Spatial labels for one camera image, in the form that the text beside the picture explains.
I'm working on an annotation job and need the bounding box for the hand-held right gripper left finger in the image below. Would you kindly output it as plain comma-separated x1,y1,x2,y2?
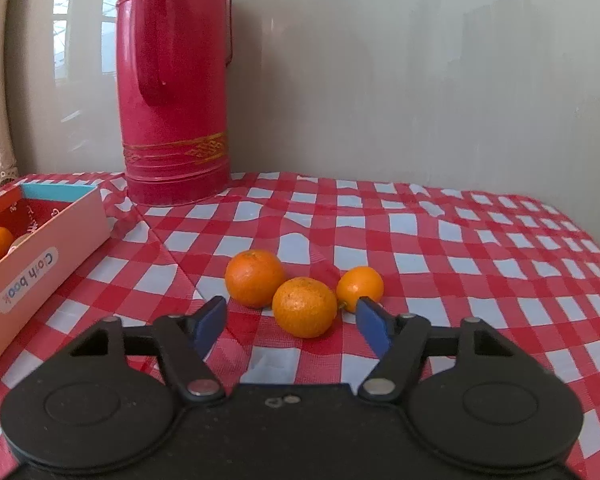
70,296,228,403

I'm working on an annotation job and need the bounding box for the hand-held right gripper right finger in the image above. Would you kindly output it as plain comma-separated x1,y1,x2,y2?
356,296,518,403

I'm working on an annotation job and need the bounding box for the small orange kumquat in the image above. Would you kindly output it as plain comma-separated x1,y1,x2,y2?
336,266,385,313

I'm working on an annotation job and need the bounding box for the large orange mandarin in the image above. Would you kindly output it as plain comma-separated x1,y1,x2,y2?
224,249,287,309
272,276,338,339

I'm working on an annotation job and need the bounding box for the colourful cardboard box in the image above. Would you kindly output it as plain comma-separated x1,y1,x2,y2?
0,182,111,383

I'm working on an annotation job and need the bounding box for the red white checkered tablecloth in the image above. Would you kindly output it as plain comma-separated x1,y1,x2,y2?
0,172,600,480

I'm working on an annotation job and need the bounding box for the red thermos flask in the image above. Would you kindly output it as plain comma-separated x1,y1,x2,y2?
115,0,233,207

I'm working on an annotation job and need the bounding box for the beige curtain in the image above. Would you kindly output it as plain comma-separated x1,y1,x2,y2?
0,0,36,197

